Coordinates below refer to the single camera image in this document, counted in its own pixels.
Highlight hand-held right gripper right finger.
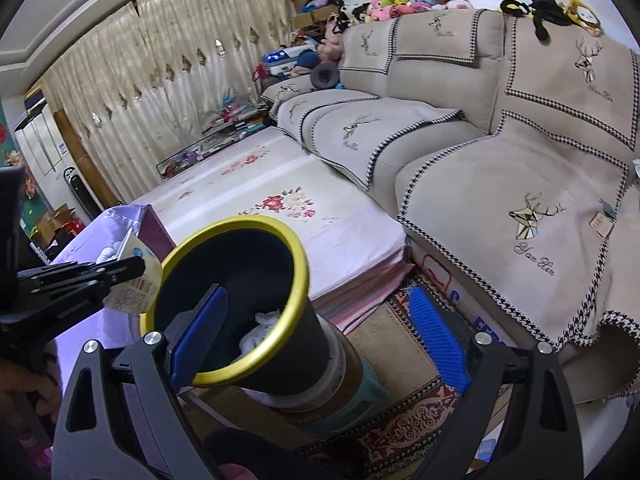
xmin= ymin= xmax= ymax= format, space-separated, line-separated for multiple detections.
xmin=407 ymin=287 xmax=583 ymax=480

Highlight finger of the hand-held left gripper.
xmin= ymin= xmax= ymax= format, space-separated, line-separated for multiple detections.
xmin=0 ymin=285 xmax=123 ymax=351
xmin=15 ymin=256 xmax=146 ymax=293

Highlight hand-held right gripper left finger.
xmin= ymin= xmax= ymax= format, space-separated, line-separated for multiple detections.
xmin=52 ymin=284 xmax=228 ymax=480

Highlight pink and white cardboard box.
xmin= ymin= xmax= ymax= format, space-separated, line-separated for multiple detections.
xmin=104 ymin=229 xmax=165 ymax=315

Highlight white paper towel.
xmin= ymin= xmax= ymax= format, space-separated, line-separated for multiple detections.
xmin=239 ymin=310 xmax=281 ymax=361

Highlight black bin with yellow rim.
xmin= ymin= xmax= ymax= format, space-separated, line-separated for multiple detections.
xmin=139 ymin=216 xmax=333 ymax=393

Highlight purple floral tablecloth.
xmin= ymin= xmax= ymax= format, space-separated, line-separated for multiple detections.
xmin=50 ymin=204 xmax=177 ymax=391

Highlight open cardboard boxes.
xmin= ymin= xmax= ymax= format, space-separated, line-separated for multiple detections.
xmin=30 ymin=202 xmax=88 ymax=256

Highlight white printed cardboard box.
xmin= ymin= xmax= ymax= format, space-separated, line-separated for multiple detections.
xmin=420 ymin=255 xmax=506 ymax=341

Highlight black tower fan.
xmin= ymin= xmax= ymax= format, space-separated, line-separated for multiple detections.
xmin=62 ymin=165 xmax=98 ymax=221

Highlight patterned red rug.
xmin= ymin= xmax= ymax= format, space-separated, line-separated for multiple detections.
xmin=295 ymin=285 xmax=506 ymax=466

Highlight brown wooden board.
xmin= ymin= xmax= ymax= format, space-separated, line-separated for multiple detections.
xmin=54 ymin=110 xmax=121 ymax=206

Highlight stack of flat boxes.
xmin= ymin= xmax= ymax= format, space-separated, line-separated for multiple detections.
xmin=22 ymin=86 xmax=48 ymax=111

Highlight beige sofa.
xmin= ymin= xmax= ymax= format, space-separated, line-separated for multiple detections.
xmin=260 ymin=7 xmax=640 ymax=406

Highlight low glass table with clutter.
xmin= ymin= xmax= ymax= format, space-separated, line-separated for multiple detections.
xmin=156 ymin=105 xmax=273 ymax=178

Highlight white floral floor mat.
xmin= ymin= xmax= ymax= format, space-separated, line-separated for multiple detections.
xmin=130 ymin=127 xmax=416 ymax=331

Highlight paper hang tag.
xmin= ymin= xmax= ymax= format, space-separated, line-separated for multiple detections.
xmin=591 ymin=212 xmax=617 ymax=238

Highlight beige curtain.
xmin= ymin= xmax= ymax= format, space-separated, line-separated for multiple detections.
xmin=37 ymin=0 xmax=301 ymax=201

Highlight dark grey neck pillow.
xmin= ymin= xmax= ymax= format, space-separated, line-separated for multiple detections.
xmin=310 ymin=63 xmax=342 ymax=90

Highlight blue star print bag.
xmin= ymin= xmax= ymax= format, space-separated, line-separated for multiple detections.
xmin=262 ymin=47 xmax=311 ymax=68

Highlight pile of plush toys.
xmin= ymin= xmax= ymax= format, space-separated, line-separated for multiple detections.
xmin=315 ymin=0 xmax=473 ymax=61

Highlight black mouse plush toy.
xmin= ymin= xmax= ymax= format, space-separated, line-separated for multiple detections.
xmin=527 ymin=0 xmax=571 ymax=43

